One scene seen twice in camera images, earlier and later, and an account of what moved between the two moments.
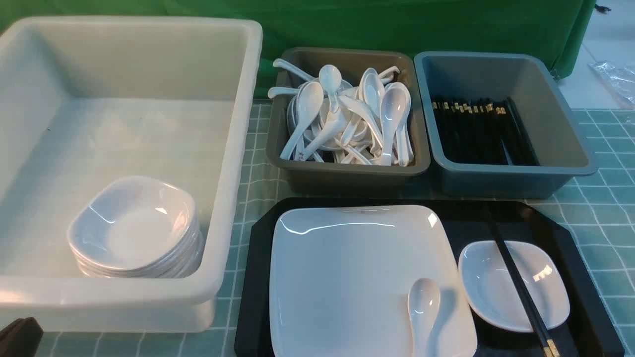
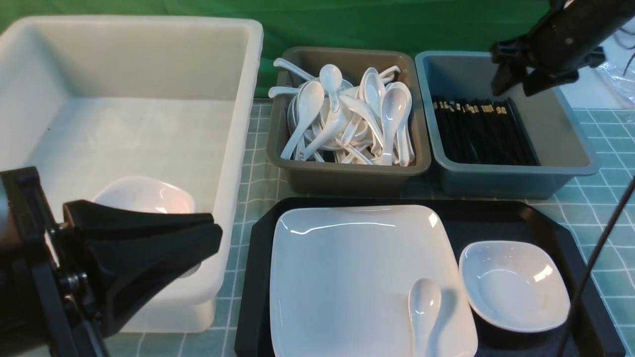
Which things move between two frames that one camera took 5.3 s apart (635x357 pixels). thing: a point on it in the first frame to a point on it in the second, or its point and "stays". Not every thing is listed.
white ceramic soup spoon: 423,300 stays
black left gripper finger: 21,338 to 90,222
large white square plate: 340,279 stays
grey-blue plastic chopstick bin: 496,125 stays
